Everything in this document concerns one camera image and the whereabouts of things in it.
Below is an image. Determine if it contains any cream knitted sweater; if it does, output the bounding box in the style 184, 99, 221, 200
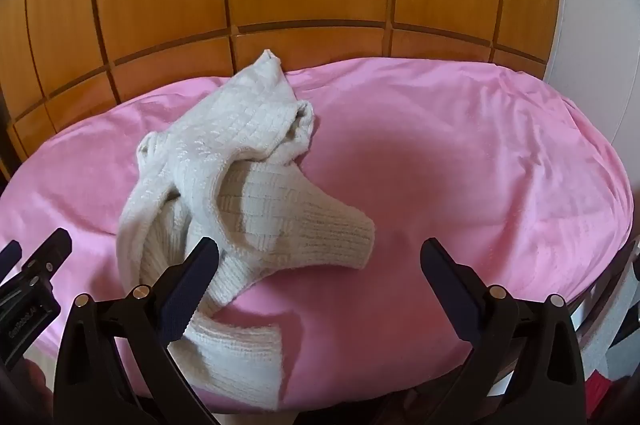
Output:
116, 49, 377, 412

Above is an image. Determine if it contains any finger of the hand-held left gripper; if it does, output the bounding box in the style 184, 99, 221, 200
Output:
0, 241, 24, 280
20, 228, 73, 288

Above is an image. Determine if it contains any pink bed sheet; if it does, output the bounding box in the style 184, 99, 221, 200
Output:
0, 57, 635, 417

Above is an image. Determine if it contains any red cloth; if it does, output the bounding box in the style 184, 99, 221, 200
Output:
582, 367, 626, 412

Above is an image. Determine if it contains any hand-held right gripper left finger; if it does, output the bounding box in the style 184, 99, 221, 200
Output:
52, 236, 221, 425

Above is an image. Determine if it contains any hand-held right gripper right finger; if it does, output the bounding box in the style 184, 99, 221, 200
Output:
420, 238, 587, 425

